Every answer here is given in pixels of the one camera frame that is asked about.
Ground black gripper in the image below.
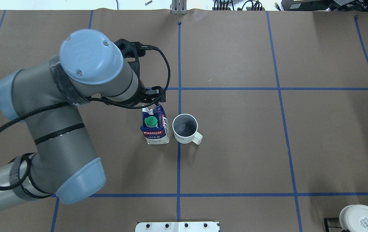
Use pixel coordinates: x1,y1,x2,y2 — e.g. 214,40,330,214
129,86,166,107

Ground blue white milk carton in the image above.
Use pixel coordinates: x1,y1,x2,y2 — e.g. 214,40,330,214
140,104,170,144

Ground white mug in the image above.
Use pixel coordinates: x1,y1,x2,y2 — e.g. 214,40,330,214
172,113,203,145

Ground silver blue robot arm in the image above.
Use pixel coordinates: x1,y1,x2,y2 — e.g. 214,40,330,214
0,29,171,211

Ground brown paper table cover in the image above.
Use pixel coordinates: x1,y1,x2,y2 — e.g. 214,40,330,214
0,9,368,232

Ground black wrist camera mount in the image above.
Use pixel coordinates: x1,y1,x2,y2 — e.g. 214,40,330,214
114,39,149,77

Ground aluminium frame post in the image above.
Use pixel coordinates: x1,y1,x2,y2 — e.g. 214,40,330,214
170,0,188,15

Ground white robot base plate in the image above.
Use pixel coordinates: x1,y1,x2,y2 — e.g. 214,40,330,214
135,221,220,232

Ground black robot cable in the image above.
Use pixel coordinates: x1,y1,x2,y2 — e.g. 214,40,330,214
0,44,171,190

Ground black wire cup rack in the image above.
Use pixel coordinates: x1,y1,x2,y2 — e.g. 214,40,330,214
324,217,343,232

